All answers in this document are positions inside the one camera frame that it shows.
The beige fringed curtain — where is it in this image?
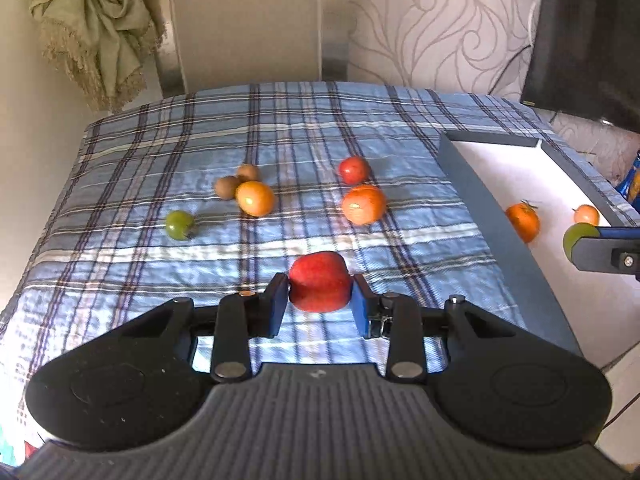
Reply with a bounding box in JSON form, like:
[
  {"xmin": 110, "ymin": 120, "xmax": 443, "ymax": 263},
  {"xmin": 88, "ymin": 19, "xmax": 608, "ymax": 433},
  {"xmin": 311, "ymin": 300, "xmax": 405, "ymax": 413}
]
[{"xmin": 26, "ymin": 0, "xmax": 168, "ymax": 113}]

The yellow-orange orange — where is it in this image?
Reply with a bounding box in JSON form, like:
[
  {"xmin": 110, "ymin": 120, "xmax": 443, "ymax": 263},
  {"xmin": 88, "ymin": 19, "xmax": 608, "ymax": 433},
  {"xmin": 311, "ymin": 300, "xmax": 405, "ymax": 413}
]
[{"xmin": 235, "ymin": 180, "xmax": 276, "ymax": 218}]

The black television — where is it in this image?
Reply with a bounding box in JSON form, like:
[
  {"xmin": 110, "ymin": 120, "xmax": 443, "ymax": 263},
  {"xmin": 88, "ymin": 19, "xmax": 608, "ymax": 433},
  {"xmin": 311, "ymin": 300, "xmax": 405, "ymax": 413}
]
[{"xmin": 520, "ymin": 0, "xmax": 640, "ymax": 135}]

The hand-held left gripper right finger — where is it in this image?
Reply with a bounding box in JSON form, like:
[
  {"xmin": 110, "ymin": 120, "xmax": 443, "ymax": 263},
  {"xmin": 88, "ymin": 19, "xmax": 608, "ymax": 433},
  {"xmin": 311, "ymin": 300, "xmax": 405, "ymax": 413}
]
[{"xmin": 351, "ymin": 274, "xmax": 523, "ymax": 381}]

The blue and yellow package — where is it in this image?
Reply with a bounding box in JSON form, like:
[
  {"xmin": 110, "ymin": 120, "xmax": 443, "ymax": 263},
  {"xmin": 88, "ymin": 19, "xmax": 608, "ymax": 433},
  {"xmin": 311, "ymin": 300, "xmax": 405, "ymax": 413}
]
[{"xmin": 616, "ymin": 150, "xmax": 640, "ymax": 211}]

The small orange tangerine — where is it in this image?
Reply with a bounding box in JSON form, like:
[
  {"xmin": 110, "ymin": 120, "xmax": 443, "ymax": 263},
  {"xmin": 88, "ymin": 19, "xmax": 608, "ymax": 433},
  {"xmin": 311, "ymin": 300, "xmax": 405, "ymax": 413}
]
[{"xmin": 573, "ymin": 204, "xmax": 600, "ymax": 227}]

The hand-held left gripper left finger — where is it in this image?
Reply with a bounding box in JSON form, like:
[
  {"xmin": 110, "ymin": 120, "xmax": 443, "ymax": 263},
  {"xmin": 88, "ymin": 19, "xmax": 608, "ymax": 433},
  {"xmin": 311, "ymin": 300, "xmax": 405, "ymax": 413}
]
[{"xmin": 122, "ymin": 273, "xmax": 291, "ymax": 384}]

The large reddish persimmon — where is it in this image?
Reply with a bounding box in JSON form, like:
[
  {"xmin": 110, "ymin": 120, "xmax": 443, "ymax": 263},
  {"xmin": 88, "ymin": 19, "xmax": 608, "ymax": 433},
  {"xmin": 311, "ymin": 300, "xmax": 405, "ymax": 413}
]
[{"xmin": 341, "ymin": 184, "xmax": 388, "ymax": 226}]

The white cable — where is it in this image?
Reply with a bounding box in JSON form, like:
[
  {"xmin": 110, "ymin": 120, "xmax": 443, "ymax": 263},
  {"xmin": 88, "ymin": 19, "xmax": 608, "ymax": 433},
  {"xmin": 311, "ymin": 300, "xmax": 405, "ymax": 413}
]
[{"xmin": 525, "ymin": 0, "xmax": 541, "ymax": 51}]

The colourful printed cloth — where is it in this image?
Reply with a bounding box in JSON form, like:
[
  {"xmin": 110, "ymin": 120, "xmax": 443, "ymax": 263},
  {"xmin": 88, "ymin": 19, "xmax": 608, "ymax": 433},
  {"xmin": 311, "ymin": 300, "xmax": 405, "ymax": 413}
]
[{"xmin": 0, "ymin": 422, "xmax": 38, "ymax": 468}]

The grey metal-framed panel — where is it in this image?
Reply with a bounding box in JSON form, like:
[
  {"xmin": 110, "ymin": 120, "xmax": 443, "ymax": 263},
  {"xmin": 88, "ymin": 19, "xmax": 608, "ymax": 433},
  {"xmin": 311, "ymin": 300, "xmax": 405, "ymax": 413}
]
[{"xmin": 145, "ymin": 0, "xmax": 351, "ymax": 97}]

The blue plaid tablecloth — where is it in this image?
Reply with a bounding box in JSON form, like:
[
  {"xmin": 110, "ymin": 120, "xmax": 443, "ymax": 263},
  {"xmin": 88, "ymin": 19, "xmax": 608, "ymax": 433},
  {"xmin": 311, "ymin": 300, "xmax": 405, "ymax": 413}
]
[{"xmin": 0, "ymin": 80, "xmax": 636, "ymax": 466}]

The red apple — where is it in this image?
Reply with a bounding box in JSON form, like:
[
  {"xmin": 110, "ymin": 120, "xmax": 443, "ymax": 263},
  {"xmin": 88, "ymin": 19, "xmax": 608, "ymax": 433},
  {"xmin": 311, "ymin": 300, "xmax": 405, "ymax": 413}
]
[{"xmin": 288, "ymin": 251, "xmax": 351, "ymax": 313}]

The black cable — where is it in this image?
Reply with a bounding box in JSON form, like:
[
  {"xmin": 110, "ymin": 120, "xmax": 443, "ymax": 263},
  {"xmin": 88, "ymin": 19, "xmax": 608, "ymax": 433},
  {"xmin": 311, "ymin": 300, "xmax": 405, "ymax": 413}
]
[{"xmin": 487, "ymin": 40, "xmax": 538, "ymax": 96}]

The grey box with white inside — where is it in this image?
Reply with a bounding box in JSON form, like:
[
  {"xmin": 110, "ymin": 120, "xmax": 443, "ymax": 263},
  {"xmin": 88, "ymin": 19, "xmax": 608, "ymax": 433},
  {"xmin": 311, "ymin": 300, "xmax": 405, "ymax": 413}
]
[{"xmin": 438, "ymin": 130, "xmax": 640, "ymax": 361}]

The red tomato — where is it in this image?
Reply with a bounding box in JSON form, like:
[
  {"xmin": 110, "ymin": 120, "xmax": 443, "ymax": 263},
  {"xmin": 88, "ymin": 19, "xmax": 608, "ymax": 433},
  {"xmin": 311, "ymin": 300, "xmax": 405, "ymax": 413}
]
[{"xmin": 338, "ymin": 156, "xmax": 371, "ymax": 185}]

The green tangerine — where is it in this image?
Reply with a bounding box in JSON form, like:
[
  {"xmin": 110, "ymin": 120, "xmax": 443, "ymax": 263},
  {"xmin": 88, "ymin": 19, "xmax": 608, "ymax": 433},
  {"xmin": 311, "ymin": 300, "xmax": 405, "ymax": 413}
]
[
  {"xmin": 165, "ymin": 210, "xmax": 196, "ymax": 240},
  {"xmin": 562, "ymin": 223, "xmax": 599, "ymax": 264}
]

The orange tangerine with stem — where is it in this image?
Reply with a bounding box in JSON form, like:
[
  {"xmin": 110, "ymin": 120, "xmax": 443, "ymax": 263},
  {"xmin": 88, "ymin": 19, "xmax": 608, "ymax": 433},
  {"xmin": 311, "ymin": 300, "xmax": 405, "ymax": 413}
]
[{"xmin": 505, "ymin": 200, "xmax": 541, "ymax": 244}]

